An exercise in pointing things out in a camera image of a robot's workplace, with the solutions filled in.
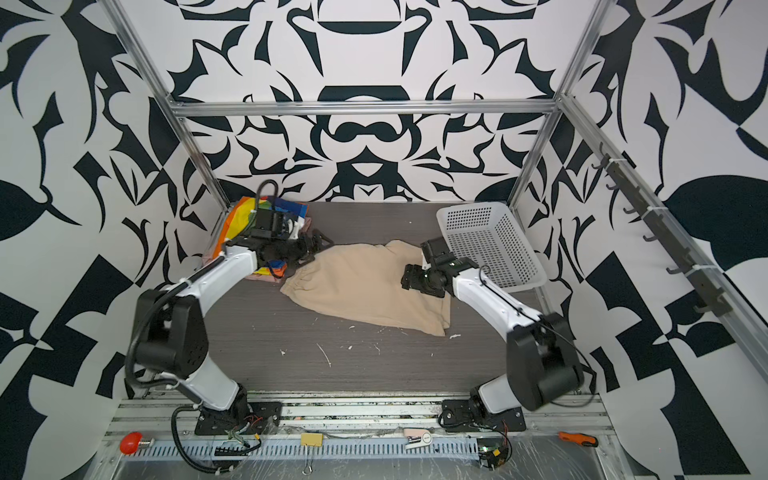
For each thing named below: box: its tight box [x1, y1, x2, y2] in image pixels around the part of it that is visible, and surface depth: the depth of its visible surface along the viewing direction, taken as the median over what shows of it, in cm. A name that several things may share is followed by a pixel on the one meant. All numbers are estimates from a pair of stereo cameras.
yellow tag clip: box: [301, 433, 324, 447], surface depth 73 cm
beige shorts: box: [280, 240, 451, 337], surface depth 95 cm
